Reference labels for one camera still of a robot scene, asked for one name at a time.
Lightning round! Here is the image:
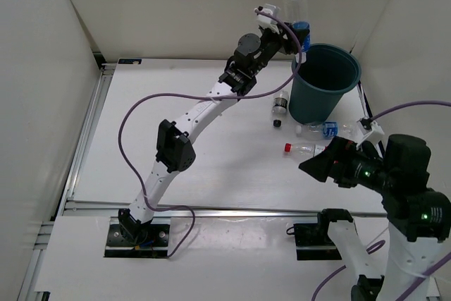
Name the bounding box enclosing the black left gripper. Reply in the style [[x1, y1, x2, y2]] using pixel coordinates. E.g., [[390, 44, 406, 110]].
[[250, 23, 309, 76]]

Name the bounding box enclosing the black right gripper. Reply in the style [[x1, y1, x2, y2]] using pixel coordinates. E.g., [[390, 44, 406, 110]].
[[298, 135, 397, 193]]

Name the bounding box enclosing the red label plastic bottle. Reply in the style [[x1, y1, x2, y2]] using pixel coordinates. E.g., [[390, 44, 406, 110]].
[[284, 143, 327, 159]]

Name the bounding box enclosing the blue label plastic bottle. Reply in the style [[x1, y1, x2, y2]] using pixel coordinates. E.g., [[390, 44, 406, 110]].
[[284, 0, 311, 63]]

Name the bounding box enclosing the black label plastic bottle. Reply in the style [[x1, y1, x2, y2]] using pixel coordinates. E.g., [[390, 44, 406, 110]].
[[271, 90, 289, 128]]

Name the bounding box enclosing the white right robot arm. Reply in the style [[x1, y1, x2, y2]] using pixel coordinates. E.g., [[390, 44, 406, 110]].
[[299, 134, 450, 300]]

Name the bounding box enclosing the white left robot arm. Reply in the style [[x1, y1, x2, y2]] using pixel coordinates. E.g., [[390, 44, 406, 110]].
[[118, 23, 309, 245]]

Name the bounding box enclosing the dark teal plastic bin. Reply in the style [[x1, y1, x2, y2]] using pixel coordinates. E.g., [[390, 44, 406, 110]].
[[288, 43, 362, 124]]

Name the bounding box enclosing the clear bottle light blue label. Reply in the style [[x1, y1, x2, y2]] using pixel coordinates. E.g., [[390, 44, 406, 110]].
[[295, 121, 357, 140]]

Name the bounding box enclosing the blue sticker on table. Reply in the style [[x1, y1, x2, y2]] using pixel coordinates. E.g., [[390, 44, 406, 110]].
[[118, 59, 142, 65]]

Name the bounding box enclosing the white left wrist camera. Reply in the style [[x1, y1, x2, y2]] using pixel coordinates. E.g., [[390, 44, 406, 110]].
[[254, 4, 280, 34]]

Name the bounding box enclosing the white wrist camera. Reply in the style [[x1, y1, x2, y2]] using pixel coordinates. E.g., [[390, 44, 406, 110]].
[[254, 4, 280, 34], [357, 118, 385, 147]]

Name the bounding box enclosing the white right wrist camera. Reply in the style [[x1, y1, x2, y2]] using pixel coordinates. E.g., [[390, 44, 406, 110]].
[[357, 118, 385, 147]]

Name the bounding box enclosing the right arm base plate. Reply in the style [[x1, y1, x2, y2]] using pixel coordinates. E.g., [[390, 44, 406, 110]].
[[285, 209, 352, 261]]

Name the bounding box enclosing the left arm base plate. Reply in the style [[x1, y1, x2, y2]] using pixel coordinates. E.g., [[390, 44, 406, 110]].
[[104, 218, 171, 259]]

